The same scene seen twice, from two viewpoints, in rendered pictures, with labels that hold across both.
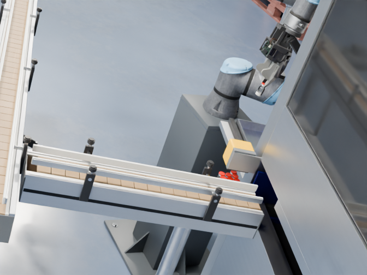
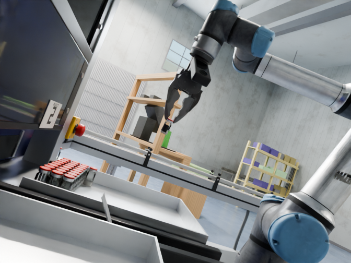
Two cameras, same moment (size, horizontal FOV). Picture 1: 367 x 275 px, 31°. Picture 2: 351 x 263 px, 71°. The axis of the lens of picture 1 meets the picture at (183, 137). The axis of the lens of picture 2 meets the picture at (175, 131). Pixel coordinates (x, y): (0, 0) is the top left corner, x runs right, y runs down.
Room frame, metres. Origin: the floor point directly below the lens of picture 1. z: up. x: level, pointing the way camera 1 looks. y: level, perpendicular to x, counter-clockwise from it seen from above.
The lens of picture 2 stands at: (2.25, -0.89, 1.05)
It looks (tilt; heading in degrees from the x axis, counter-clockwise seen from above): 4 degrees up; 99
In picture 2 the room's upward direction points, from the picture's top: 21 degrees clockwise
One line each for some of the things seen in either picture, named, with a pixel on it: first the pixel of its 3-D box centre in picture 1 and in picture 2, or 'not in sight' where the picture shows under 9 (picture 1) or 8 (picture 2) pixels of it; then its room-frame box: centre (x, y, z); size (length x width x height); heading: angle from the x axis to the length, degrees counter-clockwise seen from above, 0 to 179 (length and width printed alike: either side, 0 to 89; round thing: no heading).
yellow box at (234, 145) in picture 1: (238, 155); (63, 124); (1.80, -0.18, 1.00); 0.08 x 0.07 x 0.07; 19
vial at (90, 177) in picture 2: not in sight; (90, 176); (1.99, -0.29, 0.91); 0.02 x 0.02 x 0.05
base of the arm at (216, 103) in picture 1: (224, 100); (264, 256); (2.51, -0.10, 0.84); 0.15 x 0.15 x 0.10
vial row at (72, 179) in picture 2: not in sight; (74, 179); (2.00, -0.37, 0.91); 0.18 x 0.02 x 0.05; 108
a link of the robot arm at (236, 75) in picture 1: (235, 76); (278, 219); (2.51, -0.11, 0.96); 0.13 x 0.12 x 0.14; 89
